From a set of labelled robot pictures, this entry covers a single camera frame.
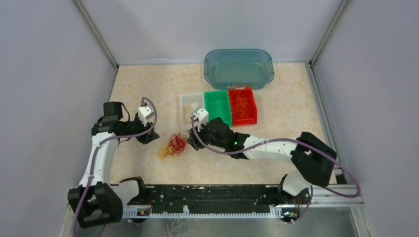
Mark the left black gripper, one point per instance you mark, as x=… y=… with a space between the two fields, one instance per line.
x=148 y=138

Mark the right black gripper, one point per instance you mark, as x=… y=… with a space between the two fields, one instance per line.
x=192 y=140

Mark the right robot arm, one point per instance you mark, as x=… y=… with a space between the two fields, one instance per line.
x=313 y=160

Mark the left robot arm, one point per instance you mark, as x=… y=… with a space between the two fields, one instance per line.
x=101 y=163

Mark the white plastic bin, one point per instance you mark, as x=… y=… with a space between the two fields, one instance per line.
x=188 y=103

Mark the green plastic bin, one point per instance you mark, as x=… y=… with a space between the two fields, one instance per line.
x=217 y=103

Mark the red plastic bin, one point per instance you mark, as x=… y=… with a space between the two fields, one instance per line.
x=243 y=106

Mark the blue transparent plastic tub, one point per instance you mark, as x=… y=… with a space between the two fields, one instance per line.
x=229 y=68

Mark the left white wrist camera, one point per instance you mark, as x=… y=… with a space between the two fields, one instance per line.
x=144 y=113

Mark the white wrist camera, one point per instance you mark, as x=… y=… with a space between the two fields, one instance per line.
x=144 y=113
x=200 y=116

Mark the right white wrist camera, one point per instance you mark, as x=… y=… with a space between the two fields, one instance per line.
x=200 y=116

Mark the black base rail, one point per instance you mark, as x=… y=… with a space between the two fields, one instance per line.
x=233 y=201

